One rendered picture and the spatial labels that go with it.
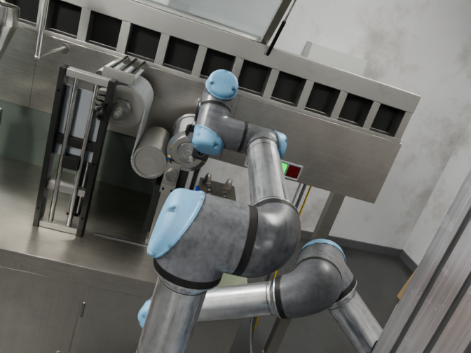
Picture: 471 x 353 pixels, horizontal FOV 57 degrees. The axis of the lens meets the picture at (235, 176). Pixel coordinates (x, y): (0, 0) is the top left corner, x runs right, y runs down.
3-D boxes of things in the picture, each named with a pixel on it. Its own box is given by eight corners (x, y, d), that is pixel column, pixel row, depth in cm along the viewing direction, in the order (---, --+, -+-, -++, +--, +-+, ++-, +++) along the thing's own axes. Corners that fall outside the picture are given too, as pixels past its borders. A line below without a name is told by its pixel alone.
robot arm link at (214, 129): (240, 152, 99) (248, 110, 103) (192, 139, 97) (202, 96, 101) (231, 163, 107) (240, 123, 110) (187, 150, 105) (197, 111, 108)
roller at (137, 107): (97, 121, 147) (105, 80, 142) (112, 105, 170) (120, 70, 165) (138, 132, 149) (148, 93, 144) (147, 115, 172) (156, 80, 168)
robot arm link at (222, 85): (203, 92, 99) (212, 61, 102) (196, 113, 110) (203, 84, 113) (236, 102, 101) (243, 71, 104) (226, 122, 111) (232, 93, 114)
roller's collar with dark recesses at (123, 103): (106, 118, 141) (111, 99, 138) (111, 113, 146) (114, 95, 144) (126, 123, 142) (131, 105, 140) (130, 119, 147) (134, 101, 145)
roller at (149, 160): (128, 173, 153) (136, 141, 149) (139, 150, 177) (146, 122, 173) (162, 181, 155) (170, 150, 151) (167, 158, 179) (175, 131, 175)
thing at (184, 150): (191, 139, 148) (202, 156, 151) (191, 137, 150) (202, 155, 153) (172, 149, 149) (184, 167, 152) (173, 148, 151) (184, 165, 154)
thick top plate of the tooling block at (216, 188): (193, 232, 159) (198, 218, 157) (196, 188, 197) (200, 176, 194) (235, 242, 162) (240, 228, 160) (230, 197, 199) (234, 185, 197)
